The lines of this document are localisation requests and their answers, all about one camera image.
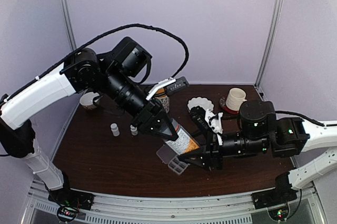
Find cream ribbed mug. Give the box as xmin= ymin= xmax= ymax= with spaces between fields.
xmin=226 ymin=87 xmax=247 ymax=111

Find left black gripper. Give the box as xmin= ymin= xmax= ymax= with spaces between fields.
xmin=101 ymin=66 xmax=179 ymax=141

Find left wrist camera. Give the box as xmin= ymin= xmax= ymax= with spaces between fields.
xmin=146 ymin=76 xmax=189 ymax=101

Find small white bottle left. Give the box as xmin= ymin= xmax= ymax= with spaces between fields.
xmin=110 ymin=123 xmax=120 ymax=137

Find white scalloped dish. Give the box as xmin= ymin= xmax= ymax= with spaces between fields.
xmin=187 ymin=96 xmax=214 ymax=113

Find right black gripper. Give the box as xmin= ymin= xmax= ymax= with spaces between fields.
xmin=177 ymin=129 xmax=269 ymax=173

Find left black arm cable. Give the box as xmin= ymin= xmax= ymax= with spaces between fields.
xmin=5 ymin=23 xmax=190 ymax=101

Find yellow-inside patterned mug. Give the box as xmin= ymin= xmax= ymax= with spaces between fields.
xmin=154 ymin=88 xmax=170 ymax=113

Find aluminium frame post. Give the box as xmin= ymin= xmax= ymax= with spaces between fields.
xmin=254 ymin=0 xmax=284 ymax=92
xmin=60 ymin=0 xmax=77 ymax=51

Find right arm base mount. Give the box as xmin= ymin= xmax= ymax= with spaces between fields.
xmin=251 ymin=189 xmax=298 ymax=209

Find right aluminium frame post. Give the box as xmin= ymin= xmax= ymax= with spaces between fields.
xmin=254 ymin=0 xmax=284 ymax=92

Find white ceramic bowl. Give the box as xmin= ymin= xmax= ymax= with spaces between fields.
xmin=80 ymin=92 xmax=100 ymax=110

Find small white bottle right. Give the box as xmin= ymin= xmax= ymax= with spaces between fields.
xmin=130 ymin=125 xmax=138 ymax=136

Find red saucer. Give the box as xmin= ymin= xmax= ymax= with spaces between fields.
xmin=219 ymin=96 xmax=239 ymax=114

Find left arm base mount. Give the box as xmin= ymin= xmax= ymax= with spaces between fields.
xmin=48 ymin=188 xmax=94 ymax=210

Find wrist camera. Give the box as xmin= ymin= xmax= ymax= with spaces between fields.
xmin=146 ymin=76 xmax=189 ymax=101
xmin=190 ymin=106 xmax=223 ymax=135

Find left aluminium frame post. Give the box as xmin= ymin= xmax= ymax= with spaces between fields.
xmin=60 ymin=0 xmax=77 ymax=51

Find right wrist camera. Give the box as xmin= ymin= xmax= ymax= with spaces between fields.
xmin=190 ymin=106 xmax=223 ymax=135

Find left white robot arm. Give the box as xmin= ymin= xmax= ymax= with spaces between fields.
xmin=1 ymin=37 xmax=178 ymax=205

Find front aluminium rail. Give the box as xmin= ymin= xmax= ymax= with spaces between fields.
xmin=18 ymin=179 xmax=328 ymax=223

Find small white bottle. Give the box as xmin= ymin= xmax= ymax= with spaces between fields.
xmin=110 ymin=123 xmax=120 ymax=137
xmin=130 ymin=125 xmax=138 ymax=136

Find grey-capped orange pill bottle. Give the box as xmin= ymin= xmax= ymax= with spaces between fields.
xmin=164 ymin=118 xmax=200 ymax=155

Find clear plastic pill organizer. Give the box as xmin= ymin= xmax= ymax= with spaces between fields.
xmin=156 ymin=144 xmax=189 ymax=176

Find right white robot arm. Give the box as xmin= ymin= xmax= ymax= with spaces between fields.
xmin=179 ymin=100 xmax=336 ymax=204

